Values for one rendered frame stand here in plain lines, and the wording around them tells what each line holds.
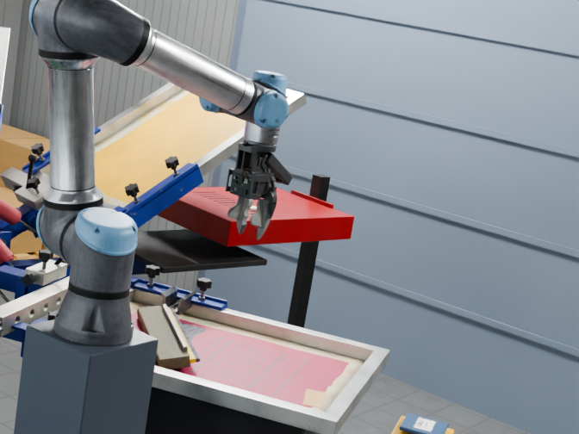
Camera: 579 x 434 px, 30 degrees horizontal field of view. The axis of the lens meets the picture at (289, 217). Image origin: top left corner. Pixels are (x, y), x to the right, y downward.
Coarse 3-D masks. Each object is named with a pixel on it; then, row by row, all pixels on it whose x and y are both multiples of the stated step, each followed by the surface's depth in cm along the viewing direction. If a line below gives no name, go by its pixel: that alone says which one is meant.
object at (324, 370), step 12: (192, 324) 298; (204, 336) 290; (216, 336) 292; (228, 336) 294; (240, 336) 295; (276, 348) 290; (288, 348) 292; (312, 360) 286; (324, 360) 287; (336, 360) 289; (312, 372) 277; (324, 372) 278; (336, 372) 280; (324, 384) 270
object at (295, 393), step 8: (200, 376) 261; (224, 384) 259; (232, 384) 260; (296, 384) 267; (304, 384) 268; (312, 384) 268; (320, 384) 269; (256, 392) 257; (264, 392) 258; (288, 392) 261; (296, 392) 262; (304, 392) 262; (288, 400) 255; (296, 400) 256
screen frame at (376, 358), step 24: (192, 312) 305; (216, 312) 303; (240, 312) 304; (288, 336) 298; (312, 336) 296; (384, 360) 288; (168, 384) 249; (192, 384) 247; (216, 384) 248; (360, 384) 264; (240, 408) 245; (264, 408) 243; (288, 408) 242; (336, 408) 246; (336, 432) 241
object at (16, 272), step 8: (0, 272) 288; (8, 272) 288; (16, 272) 289; (24, 272) 290; (0, 280) 289; (8, 280) 288; (16, 280) 287; (56, 280) 288; (0, 288) 289; (8, 288) 288; (32, 288) 286
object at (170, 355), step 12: (144, 312) 292; (156, 312) 291; (144, 324) 284; (156, 324) 282; (168, 324) 282; (156, 336) 274; (168, 336) 274; (168, 348) 266; (180, 348) 266; (156, 360) 265; (168, 360) 260; (180, 360) 261
